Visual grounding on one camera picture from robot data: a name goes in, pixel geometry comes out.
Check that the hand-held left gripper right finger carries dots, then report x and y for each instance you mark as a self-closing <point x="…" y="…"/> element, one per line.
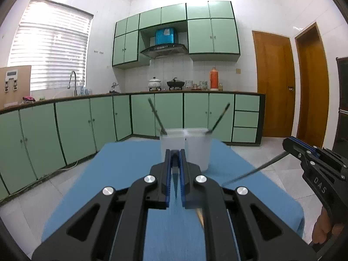
<point x="183" y="179"/>

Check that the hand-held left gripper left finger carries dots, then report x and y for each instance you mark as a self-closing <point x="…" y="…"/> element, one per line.
<point x="169" y="174"/>

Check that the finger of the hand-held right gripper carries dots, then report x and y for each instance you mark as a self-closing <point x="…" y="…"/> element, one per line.
<point x="307" y="146"/>
<point x="295" y="149"/>

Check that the grey metal chopstick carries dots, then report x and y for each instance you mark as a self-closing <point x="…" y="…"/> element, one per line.
<point x="175" y="174"/>
<point x="255" y="170"/>

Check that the white plastic utensil holder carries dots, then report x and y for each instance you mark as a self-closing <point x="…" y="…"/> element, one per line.
<point x="197" y="152"/>

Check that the dark blue chopstick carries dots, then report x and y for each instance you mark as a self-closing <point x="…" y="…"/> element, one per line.
<point x="219" y="118"/>
<point x="157" y="115"/>

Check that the person's right hand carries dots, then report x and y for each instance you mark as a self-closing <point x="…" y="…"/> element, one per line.
<point x="322" y="228"/>

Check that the blue tablecloth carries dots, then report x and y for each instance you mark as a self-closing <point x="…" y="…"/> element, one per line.
<point x="122" y="163"/>

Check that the green cabinet drawer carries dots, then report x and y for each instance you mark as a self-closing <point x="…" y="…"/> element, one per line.
<point x="244" y="135"/>
<point x="246" y="102"/>
<point x="246" y="119"/>

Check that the brown wooden door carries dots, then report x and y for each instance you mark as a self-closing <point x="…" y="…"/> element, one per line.
<point x="312" y="92"/>
<point x="273" y="87"/>

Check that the dark cabinet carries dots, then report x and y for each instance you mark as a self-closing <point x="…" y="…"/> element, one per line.
<point x="342" y="100"/>

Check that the black wok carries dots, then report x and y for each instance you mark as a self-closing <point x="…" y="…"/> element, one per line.
<point x="175" y="83"/>

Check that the white cooking pot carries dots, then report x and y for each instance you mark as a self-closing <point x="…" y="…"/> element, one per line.
<point x="155" y="83"/>

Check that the row of glass jars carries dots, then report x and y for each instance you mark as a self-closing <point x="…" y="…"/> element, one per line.
<point x="197" y="85"/>

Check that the small dark object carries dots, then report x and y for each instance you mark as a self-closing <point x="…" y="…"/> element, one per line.
<point x="114" y="88"/>

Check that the green base cabinet run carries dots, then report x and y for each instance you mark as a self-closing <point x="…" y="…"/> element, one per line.
<point x="73" y="130"/>

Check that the orange thermos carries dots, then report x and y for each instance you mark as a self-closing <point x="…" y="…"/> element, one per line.
<point x="214" y="78"/>

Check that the clear bottles by sink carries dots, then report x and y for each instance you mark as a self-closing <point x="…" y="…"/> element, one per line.
<point x="84" y="90"/>

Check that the black range hood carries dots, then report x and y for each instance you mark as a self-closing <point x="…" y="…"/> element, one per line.
<point x="164" y="50"/>

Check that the silver kitchen faucet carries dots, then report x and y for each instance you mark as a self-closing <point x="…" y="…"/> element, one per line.
<point x="72" y="78"/>

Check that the blue box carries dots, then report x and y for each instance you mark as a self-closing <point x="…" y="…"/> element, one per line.
<point x="164" y="36"/>

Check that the red cloth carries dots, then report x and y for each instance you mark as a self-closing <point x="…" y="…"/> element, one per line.
<point x="28" y="99"/>

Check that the white window blinds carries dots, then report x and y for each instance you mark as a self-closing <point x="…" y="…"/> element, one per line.
<point x="51" y="46"/>

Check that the cardboard box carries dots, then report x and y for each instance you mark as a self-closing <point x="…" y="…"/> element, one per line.
<point x="16" y="87"/>

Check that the narrow green wall cabinet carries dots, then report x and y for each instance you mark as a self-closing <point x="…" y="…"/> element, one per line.
<point x="174" y="13"/>

